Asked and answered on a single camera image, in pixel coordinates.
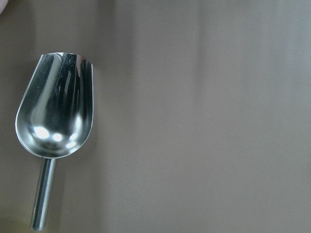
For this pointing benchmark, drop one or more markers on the steel ice scoop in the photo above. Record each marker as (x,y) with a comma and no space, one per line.
(55,118)

